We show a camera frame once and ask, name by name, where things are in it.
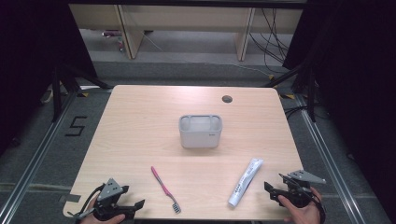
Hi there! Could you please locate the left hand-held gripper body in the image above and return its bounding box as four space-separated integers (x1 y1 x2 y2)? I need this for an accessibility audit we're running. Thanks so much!
92 177 136 222

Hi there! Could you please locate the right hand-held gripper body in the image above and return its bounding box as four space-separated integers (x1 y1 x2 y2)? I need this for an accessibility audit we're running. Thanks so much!
280 169 327 209

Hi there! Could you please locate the white toothpaste tube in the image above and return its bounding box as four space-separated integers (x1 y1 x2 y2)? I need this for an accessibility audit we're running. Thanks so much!
227 157 265 209

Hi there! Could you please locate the pink toothbrush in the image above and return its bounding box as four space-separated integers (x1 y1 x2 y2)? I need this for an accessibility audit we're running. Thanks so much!
150 165 182 215

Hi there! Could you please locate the grey plastic storage box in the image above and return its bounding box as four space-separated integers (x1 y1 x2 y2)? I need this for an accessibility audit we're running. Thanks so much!
178 114 223 149

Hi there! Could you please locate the person's left hand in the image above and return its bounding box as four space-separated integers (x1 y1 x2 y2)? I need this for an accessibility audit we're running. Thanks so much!
78 199 126 224

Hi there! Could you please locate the person's right hand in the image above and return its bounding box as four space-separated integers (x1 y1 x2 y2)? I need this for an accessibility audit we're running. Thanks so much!
277 187 323 224

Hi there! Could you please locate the grey tape piece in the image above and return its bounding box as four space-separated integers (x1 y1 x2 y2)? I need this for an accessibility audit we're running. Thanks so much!
59 193 82 204

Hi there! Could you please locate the black metal stand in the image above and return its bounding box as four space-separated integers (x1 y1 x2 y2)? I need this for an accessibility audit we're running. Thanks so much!
50 62 114 123
262 60 318 123

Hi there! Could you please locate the white bundle on floor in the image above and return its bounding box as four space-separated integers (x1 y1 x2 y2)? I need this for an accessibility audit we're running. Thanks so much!
39 87 56 105

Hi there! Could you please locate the black curtain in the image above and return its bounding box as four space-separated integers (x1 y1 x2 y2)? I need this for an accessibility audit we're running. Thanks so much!
0 0 98 157
282 0 396 218

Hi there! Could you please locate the pink item under desk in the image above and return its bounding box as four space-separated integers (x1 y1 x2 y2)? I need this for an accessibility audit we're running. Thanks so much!
101 29 123 38

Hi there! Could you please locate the light wooden desk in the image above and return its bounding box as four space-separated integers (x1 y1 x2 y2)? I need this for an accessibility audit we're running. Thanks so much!
68 3 304 63

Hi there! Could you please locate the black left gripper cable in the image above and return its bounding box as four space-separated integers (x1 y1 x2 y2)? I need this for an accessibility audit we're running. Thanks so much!
67 182 106 220

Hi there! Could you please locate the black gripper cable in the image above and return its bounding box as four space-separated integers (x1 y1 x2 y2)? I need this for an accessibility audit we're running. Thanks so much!
309 186 327 224
67 182 106 220

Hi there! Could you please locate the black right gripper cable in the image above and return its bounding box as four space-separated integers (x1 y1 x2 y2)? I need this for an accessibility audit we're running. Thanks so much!
309 186 327 224

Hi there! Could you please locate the aluminium floor rail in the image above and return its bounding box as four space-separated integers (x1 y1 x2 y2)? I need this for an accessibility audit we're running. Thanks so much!
0 91 78 224
293 92 368 224

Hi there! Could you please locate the black floor cable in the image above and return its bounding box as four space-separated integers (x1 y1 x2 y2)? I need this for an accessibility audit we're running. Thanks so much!
284 104 312 119

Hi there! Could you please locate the hanging black cable bundle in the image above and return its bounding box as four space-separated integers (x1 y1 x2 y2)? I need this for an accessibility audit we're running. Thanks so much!
248 7 291 75

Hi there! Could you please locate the black frame beam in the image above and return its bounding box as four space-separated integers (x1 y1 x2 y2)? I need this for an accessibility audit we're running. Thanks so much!
67 0 308 9

